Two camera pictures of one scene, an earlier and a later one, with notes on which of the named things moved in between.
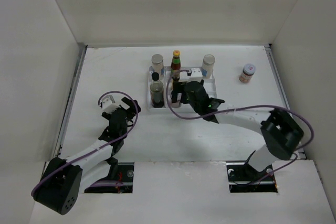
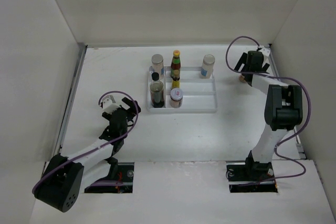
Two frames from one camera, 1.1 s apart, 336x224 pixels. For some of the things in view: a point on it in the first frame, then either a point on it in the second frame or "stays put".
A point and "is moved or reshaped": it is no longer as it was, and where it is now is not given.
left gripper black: x=131 y=110 stays put
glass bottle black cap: x=157 y=91 stays put
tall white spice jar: x=207 y=70 stays put
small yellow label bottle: x=176 y=75 is moved or reshaped
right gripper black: x=179 y=87 -> x=242 y=61
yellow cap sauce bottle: x=176 y=63 stays put
